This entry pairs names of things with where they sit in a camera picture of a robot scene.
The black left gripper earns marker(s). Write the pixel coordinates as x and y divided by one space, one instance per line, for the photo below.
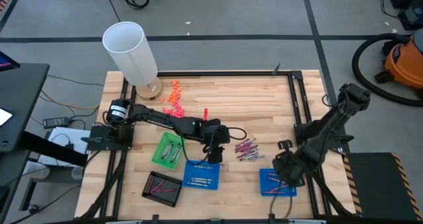
218 134

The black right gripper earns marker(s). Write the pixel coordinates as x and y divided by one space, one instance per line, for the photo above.
291 164

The light pink crayon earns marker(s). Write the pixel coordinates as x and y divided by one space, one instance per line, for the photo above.
274 179
279 187
272 192
272 174

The blue plastic basket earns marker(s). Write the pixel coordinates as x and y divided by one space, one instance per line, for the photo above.
201 172
262 184

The grey-wrapped crayon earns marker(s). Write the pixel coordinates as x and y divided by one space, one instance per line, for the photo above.
167 150
174 153
178 155

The black plastic basket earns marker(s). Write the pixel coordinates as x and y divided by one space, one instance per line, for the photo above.
165 199

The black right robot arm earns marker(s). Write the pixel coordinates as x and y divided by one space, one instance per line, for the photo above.
330 121

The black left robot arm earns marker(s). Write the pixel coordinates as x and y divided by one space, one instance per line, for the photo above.
158 116

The black-tipped white-wrapped crayon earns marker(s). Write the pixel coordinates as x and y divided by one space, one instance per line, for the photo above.
246 158

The pink foam earplugs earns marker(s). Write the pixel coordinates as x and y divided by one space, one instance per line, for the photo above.
178 112

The orange foam earplugs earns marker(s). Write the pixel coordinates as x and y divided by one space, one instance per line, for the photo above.
173 93

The green plastic basket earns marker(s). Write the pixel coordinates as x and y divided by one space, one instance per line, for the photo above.
157 156

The black hazard-striped mat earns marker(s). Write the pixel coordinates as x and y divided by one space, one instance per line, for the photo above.
380 184

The orange shop vacuum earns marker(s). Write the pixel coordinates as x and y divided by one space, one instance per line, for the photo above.
404 65
355 63

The white cylinder table lamp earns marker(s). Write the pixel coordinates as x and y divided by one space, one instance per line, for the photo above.
130 52

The clear plastic cup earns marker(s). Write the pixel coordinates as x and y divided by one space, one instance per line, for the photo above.
77 173

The white box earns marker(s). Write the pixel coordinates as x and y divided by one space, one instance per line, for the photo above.
62 138

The black power adapter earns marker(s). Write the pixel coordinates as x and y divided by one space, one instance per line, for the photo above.
56 122

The black equipment case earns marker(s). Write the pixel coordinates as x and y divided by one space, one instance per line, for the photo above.
411 16

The black desk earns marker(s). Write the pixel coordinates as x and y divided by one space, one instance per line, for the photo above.
20 95

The laptop screen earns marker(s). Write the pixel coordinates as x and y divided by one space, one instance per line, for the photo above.
6 62

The black aluminium table frame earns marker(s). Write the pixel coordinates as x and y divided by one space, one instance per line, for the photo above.
231 74

